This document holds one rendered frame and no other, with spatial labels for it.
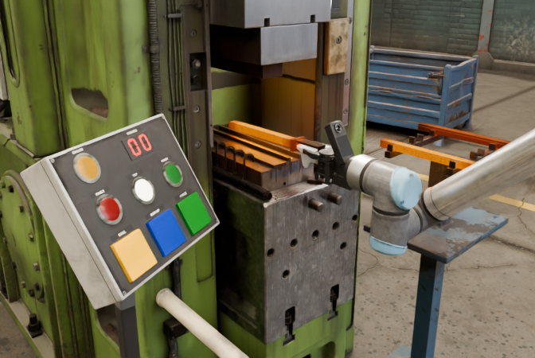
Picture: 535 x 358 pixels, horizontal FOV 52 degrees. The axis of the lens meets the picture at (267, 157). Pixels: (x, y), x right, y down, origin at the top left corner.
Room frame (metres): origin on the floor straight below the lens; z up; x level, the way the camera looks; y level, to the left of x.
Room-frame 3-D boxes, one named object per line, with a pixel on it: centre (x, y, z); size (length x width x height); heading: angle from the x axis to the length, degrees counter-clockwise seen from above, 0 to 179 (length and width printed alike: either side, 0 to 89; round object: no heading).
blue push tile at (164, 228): (0.98, 0.20, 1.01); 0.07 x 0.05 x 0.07; 155
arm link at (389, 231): (1.22, -0.31, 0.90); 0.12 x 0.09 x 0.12; 134
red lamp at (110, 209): (0.91, 0.29, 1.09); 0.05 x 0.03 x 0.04; 130
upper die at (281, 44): (1.62, 0.07, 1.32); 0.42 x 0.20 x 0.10; 40
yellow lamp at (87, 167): (0.93, 0.33, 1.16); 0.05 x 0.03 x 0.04; 130
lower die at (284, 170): (1.62, 0.07, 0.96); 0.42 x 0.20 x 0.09; 40
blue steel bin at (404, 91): (5.35, -1.34, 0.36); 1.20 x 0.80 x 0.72; 51
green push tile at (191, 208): (1.07, 0.16, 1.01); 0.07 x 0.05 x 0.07; 155
